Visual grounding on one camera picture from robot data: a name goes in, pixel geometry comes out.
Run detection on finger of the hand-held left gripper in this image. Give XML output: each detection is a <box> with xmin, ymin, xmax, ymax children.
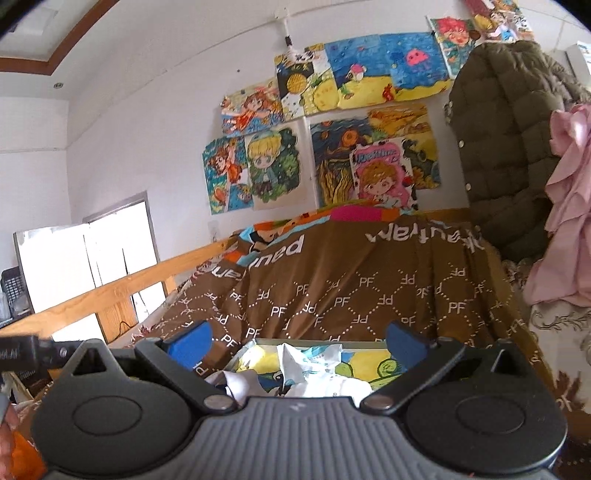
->
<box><xmin>39</xmin><ymin>339</ymin><xmax>81</xmax><ymax>368</ymax></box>

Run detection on sun and moon drawing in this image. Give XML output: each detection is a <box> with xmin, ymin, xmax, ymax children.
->
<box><xmin>274</xmin><ymin>44</ymin><xmax>342</xmax><ymax>116</ymax></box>

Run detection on brown quilted jacket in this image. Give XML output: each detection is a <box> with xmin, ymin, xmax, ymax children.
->
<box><xmin>445</xmin><ymin>39</ymin><xmax>591</xmax><ymax>261</ymax></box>

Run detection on white blue striped cloth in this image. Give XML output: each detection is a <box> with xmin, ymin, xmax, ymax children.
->
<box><xmin>276</xmin><ymin>344</ymin><xmax>345</xmax><ymax>385</ymax></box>

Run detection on pink-bordered character drawing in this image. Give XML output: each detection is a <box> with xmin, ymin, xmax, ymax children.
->
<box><xmin>350</xmin><ymin>138</ymin><xmax>419</xmax><ymax>212</ymax></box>

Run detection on grey and white garment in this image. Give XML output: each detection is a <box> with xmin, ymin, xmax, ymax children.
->
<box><xmin>204</xmin><ymin>369</ymin><xmax>269</xmax><ymax>409</ymax></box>

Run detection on wooden bed frame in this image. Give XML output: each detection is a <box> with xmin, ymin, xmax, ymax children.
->
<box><xmin>0</xmin><ymin>208</ymin><xmax>476</xmax><ymax>352</ymax></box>

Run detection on pink cloth garment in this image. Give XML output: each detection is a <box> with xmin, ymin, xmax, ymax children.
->
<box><xmin>524</xmin><ymin>104</ymin><xmax>591</xmax><ymax>305</ymax></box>

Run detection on white air conditioner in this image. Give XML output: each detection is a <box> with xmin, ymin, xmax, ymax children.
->
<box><xmin>566</xmin><ymin>41</ymin><xmax>591</xmax><ymax>77</ymax></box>

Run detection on red-haired character drawing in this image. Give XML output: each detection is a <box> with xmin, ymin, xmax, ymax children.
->
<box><xmin>428</xmin><ymin>16</ymin><xmax>482</xmax><ymax>79</ymax></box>

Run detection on bright window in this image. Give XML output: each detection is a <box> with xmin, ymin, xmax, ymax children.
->
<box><xmin>14</xmin><ymin>191</ymin><xmax>167</xmax><ymax>342</ymax></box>

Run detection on white fluffy towel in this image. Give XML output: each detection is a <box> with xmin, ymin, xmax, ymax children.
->
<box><xmin>281</xmin><ymin>376</ymin><xmax>375</xmax><ymax>401</ymax></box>

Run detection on blond character green drawing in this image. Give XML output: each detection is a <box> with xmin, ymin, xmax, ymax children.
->
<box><xmin>244</xmin><ymin>122</ymin><xmax>308</xmax><ymax>212</ymax></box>

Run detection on colourful characters drawing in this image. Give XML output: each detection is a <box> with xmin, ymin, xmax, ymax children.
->
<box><xmin>466</xmin><ymin>0</ymin><xmax>534</xmax><ymax>44</ymax></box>

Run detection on orange-haired girl blue drawing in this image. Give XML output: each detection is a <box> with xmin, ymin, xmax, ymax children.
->
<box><xmin>202</xmin><ymin>136</ymin><xmax>254</xmax><ymax>215</ymax></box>

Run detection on wall cartoon drawings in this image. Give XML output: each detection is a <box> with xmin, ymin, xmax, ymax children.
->
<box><xmin>308</xmin><ymin>104</ymin><xmax>441</xmax><ymax>208</ymax></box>

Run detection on black plastic crate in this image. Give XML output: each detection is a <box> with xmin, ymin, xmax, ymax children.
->
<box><xmin>0</xmin><ymin>265</ymin><xmax>34</xmax><ymax>324</ymax></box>

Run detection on brown patterned blanket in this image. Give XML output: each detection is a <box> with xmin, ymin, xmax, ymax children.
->
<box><xmin>134</xmin><ymin>208</ymin><xmax>555</xmax><ymax>407</ymax></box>

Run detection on grey tray with painted lining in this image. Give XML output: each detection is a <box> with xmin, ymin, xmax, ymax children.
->
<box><xmin>231</xmin><ymin>338</ymin><xmax>393</xmax><ymax>400</ymax></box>

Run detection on floral bed sheet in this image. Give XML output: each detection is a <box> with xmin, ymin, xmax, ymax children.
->
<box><xmin>129</xmin><ymin>258</ymin><xmax>591</xmax><ymax>480</ymax></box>

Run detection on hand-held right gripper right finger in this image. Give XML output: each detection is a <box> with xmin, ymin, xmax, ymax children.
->
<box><xmin>360</xmin><ymin>319</ymin><xmax>539</xmax><ymax>414</ymax></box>

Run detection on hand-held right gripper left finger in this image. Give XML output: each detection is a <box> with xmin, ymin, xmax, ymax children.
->
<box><xmin>58</xmin><ymin>319</ymin><xmax>237</xmax><ymax>414</ymax></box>

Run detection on swimming orange-haired figure drawing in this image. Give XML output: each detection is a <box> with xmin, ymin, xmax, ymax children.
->
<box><xmin>221</xmin><ymin>78</ymin><xmax>284</xmax><ymax>137</ymax></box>

